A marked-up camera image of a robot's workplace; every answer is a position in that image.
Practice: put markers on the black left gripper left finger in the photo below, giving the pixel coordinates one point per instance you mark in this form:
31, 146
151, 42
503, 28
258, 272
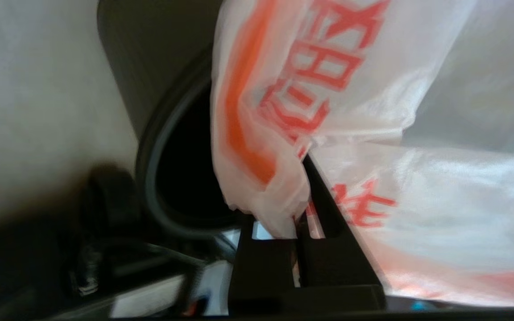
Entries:
261, 267

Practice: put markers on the white red-print plastic bag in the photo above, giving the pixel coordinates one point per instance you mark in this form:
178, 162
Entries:
373, 133

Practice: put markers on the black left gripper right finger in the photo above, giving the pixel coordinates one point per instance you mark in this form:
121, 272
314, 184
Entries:
333, 263

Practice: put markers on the black round trash bin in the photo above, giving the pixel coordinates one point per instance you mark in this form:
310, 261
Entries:
159, 89

